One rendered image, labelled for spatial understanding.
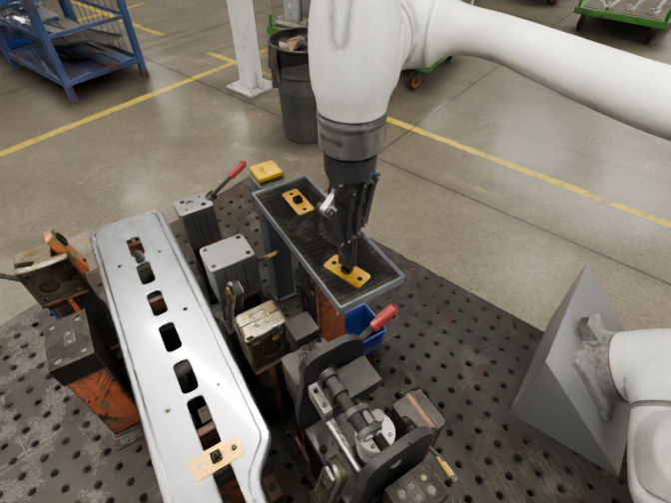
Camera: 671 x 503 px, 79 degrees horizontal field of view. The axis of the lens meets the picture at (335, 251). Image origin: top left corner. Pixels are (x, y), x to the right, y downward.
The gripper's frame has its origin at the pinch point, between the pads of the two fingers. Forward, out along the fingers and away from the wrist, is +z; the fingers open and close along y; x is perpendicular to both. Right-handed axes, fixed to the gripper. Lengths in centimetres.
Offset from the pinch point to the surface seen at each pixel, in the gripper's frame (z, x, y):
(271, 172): 5.3, -33.4, -12.8
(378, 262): 5.3, 3.3, -5.4
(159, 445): 21.3, -8.1, 39.4
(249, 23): 64, -277, -210
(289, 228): 5.3, -16.3, -1.5
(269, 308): 13.3, -9.7, 11.5
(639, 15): 93, -39, -578
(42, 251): 15, -62, 32
